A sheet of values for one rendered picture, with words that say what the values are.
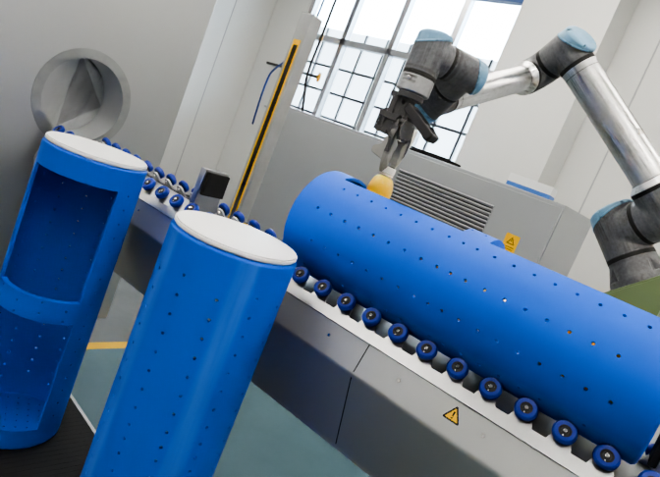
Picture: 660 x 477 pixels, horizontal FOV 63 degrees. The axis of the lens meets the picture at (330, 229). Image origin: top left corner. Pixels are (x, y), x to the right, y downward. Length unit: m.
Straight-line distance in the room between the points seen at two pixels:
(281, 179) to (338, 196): 2.63
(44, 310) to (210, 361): 0.66
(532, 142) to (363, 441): 3.04
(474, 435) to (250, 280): 0.53
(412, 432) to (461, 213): 1.97
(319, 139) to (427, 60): 2.38
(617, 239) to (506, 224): 1.03
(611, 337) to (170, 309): 0.82
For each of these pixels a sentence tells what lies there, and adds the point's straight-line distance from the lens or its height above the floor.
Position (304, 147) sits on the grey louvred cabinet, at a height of 1.21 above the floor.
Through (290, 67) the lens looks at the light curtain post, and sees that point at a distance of 2.06.
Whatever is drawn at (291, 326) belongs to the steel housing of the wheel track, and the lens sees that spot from 1.34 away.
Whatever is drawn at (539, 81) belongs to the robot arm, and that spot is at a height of 1.75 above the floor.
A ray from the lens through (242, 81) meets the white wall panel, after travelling 6.59.
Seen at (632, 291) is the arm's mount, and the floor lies 1.22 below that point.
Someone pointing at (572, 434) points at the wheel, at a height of 0.97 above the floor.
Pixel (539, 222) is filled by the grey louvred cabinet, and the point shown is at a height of 1.33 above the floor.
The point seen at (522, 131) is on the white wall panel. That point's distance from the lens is 4.10.
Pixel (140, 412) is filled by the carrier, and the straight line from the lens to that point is 1.22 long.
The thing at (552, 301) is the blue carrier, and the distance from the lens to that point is 1.10.
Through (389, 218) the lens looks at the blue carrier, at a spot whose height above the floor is 1.19.
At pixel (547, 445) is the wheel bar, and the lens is 1.15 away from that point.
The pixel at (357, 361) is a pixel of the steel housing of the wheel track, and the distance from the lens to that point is 1.25.
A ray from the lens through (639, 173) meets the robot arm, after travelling 1.93.
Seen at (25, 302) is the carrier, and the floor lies 0.60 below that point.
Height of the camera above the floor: 1.29
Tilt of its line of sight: 8 degrees down
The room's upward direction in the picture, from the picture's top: 22 degrees clockwise
